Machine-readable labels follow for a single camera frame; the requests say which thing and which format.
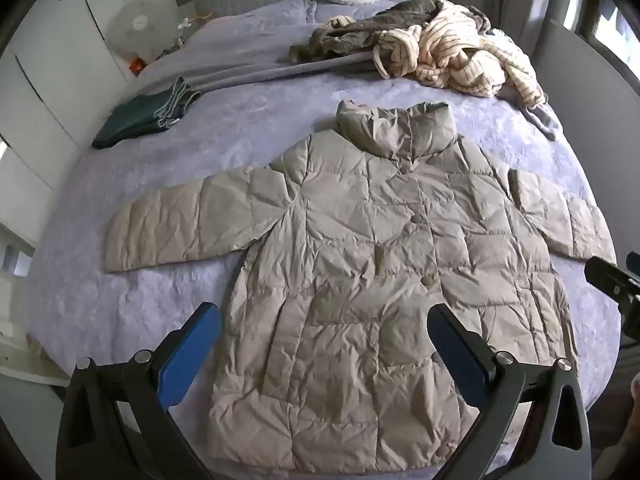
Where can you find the beige puffer jacket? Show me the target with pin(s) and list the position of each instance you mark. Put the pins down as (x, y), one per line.
(350, 260)

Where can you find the white side table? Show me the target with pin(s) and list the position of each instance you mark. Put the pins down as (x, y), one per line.
(20, 360)

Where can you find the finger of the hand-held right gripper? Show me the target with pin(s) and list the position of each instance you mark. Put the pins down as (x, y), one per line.
(607, 280)

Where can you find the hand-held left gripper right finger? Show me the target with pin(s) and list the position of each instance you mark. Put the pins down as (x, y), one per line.
(457, 355)

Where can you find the folded dark green jeans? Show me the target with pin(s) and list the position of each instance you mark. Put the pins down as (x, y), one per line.
(130, 120)

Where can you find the white wardrobe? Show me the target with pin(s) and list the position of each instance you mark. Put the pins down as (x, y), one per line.
(50, 85)

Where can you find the window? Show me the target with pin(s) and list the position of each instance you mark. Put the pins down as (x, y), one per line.
(610, 20)

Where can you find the small red box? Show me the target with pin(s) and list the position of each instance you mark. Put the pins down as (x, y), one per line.
(136, 65)

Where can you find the olive brown garment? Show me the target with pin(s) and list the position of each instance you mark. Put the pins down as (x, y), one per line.
(350, 35)

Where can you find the grey cloth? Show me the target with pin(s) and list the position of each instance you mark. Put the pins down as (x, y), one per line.
(545, 120)

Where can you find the bed with purple cover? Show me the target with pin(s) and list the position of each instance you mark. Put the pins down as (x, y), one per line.
(150, 310)

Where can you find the cream striped robe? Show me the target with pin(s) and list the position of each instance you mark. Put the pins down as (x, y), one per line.
(465, 60)

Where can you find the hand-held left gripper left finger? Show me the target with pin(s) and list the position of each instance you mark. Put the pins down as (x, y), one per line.
(187, 355)

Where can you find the white electric fan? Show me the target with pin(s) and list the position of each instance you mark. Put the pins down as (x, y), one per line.
(135, 25)

